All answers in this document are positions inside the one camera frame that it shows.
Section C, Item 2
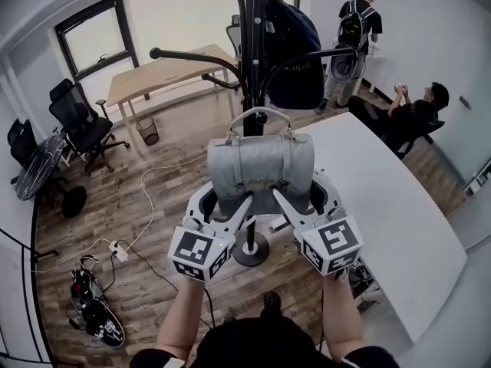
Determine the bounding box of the white power strip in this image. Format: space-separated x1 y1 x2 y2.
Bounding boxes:
107 240 130 262

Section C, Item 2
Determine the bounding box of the dark hanging bag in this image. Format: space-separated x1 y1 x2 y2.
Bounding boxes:
263 0 326 111

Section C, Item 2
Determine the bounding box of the person's right forearm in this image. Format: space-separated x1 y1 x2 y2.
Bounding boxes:
321 272 366 364

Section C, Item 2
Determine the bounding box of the person's black shirt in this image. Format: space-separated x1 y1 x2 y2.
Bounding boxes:
129 314 400 368

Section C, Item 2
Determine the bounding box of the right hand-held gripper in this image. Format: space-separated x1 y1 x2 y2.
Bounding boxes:
271 177 365 278

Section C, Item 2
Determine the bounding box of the black metal floor stand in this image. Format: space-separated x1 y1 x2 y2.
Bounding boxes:
0 225 61 364

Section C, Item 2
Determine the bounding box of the person's left forearm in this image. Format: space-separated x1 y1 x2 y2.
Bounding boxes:
156 277 209 360

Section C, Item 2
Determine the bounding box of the grey handbag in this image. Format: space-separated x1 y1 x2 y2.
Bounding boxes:
206 107 316 216

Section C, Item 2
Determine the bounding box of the wooden desk with white legs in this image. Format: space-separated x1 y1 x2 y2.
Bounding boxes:
106 44 241 123

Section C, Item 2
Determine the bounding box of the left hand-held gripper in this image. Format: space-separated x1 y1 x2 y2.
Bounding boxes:
167 183 255 282

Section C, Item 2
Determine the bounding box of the box of gear under desk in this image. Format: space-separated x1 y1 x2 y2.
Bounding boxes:
348 258 381 304

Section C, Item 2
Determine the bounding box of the round black marble table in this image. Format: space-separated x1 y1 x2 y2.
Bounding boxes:
14 133 88 220

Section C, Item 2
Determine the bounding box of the black mesh waste bin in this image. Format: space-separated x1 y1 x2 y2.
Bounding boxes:
134 115 160 146

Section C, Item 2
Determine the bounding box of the small white side table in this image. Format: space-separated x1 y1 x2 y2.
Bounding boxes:
359 48 397 94

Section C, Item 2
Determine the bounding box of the black power cable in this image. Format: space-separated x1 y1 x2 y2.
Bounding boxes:
100 238 213 329

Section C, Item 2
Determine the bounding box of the black-framed window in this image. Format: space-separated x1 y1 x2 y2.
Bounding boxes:
54 0 140 83

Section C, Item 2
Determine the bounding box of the long white floor cable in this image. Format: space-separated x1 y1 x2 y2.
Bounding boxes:
32 154 211 276

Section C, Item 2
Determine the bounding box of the black office chair white frame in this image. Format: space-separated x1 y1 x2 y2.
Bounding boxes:
48 77 132 176

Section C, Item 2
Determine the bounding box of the pile of gear on floor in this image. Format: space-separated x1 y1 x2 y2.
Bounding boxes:
68 254 127 349

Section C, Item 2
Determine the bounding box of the person's dark shoe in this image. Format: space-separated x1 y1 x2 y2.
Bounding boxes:
262 291 282 311

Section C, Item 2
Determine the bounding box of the black coat rack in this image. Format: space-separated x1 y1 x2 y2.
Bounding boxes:
149 0 358 268

